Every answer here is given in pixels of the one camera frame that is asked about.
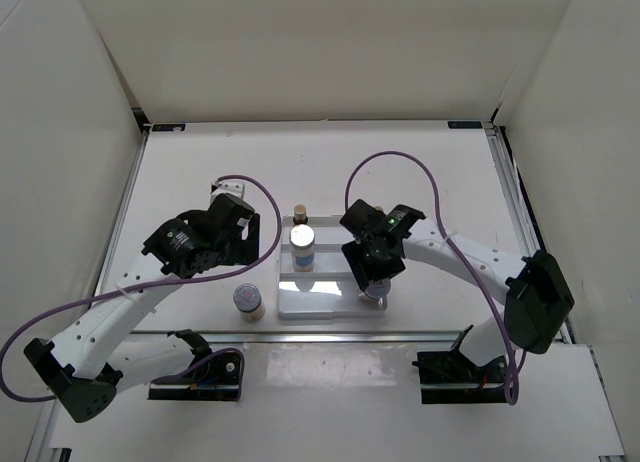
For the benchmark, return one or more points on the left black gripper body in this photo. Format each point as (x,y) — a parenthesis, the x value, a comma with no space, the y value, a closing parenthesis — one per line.
(232,242)

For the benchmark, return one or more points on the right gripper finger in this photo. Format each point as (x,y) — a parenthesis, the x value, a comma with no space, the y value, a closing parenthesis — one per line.
(354,256)
(380,269)

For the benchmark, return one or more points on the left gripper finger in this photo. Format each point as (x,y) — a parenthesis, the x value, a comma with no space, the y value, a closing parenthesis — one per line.
(251,231)
(239,252)

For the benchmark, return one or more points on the short white-lid jar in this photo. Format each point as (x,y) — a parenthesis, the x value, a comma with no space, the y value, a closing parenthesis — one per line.
(248,300)
(376,292)

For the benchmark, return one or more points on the tall silver-lid jar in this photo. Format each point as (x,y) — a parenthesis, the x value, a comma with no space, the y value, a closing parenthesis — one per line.
(302,245)

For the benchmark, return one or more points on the yellow sauce bottle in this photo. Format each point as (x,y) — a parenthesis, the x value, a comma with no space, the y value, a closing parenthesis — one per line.
(300,216)

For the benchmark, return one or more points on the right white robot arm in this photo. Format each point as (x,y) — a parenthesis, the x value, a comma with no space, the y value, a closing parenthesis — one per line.
(531,293)

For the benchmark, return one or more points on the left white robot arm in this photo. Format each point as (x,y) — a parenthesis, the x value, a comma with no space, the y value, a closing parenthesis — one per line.
(87,365)

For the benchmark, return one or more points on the white tiered tray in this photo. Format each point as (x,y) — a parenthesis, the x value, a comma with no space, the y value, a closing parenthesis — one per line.
(329,290)

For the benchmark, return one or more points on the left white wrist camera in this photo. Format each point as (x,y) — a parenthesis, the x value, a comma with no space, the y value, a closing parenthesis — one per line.
(232,187)

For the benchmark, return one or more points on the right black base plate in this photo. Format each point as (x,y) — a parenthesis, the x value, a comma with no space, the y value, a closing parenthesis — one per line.
(448,377)

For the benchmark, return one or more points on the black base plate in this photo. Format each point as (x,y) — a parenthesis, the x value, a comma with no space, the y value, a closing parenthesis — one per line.
(218,380)
(448,377)

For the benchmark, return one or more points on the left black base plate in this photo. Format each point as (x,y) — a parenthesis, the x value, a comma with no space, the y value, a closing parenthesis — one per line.
(218,380)

